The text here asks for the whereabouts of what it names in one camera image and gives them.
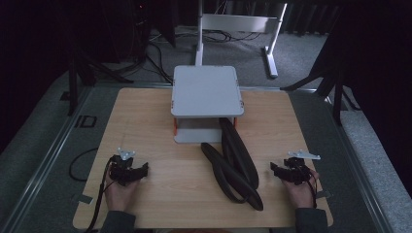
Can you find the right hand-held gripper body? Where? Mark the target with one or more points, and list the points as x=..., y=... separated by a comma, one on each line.
x=298, y=170

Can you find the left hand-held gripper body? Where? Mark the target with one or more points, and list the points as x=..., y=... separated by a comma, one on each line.
x=122, y=168

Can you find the grey two-tier shoe rack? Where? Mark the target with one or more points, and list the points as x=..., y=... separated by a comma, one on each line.
x=207, y=93

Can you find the person's right hand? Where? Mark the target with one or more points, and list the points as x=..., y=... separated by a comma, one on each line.
x=301, y=194

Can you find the person's left hand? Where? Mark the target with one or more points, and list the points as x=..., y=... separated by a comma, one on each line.
x=120, y=195

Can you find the grey tape piece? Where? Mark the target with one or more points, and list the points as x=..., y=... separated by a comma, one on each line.
x=85, y=199
x=323, y=194

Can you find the black tape floor marking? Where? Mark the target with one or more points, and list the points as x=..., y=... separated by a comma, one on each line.
x=85, y=121

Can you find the black tripod stand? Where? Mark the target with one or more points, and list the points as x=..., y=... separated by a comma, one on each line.
x=79, y=74
x=330, y=77

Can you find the white metal stand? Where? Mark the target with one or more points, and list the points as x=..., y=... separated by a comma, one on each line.
x=239, y=22

